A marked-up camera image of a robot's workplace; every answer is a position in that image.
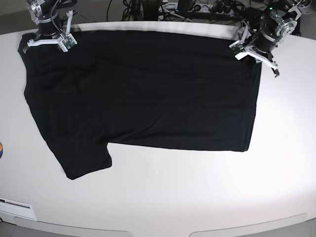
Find image-right white wrist camera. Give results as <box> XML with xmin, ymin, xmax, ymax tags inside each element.
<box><xmin>229</xmin><ymin>40</ymin><xmax>247</xmax><ymax>60</ymax></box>

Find orange blue sticker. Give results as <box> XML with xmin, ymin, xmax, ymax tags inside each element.
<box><xmin>0</xmin><ymin>142</ymin><xmax>3</xmax><ymax>158</ymax></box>

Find white label sticker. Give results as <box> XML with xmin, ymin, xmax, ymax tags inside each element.
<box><xmin>0</xmin><ymin>198</ymin><xmax>37</xmax><ymax>221</ymax></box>

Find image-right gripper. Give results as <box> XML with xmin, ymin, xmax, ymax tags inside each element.
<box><xmin>240</xmin><ymin>21</ymin><xmax>279</xmax><ymax>77</ymax></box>

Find white power strip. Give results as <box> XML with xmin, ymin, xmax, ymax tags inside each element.
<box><xmin>192</xmin><ymin>1</ymin><xmax>232</xmax><ymax>14</ymax></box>

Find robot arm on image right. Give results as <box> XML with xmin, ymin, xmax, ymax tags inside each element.
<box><xmin>230</xmin><ymin>0</ymin><xmax>316</xmax><ymax>77</ymax></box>

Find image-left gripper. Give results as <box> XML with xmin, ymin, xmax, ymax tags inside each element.
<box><xmin>23</xmin><ymin>10</ymin><xmax>73</xmax><ymax>53</ymax></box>

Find image-left white wrist camera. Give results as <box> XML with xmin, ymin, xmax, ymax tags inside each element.
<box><xmin>58</xmin><ymin>33</ymin><xmax>77</xmax><ymax>52</ymax></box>

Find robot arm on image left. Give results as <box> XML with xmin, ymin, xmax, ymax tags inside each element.
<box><xmin>23</xmin><ymin>0</ymin><xmax>77</xmax><ymax>52</ymax></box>

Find black T-shirt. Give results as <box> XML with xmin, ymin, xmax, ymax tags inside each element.
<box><xmin>18</xmin><ymin>31</ymin><xmax>262</xmax><ymax>180</ymax></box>

